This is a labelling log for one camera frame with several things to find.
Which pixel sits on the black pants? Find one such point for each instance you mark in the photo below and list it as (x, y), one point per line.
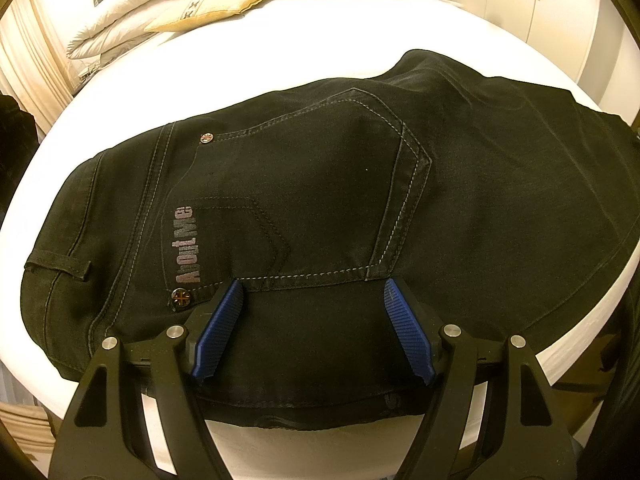
(325, 185)

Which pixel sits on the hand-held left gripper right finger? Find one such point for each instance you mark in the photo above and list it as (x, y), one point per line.
(405, 325)

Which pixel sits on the beige curtain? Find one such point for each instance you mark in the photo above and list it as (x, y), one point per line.
(35, 60)

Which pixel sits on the dark cloth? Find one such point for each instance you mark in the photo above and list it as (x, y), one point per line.
(15, 125)

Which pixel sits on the yellow cushion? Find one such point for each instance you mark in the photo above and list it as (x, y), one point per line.
(210, 10)

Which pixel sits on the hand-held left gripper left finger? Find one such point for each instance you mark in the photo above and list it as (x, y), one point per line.
(220, 325)

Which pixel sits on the white bed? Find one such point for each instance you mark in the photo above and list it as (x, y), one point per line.
(300, 50)

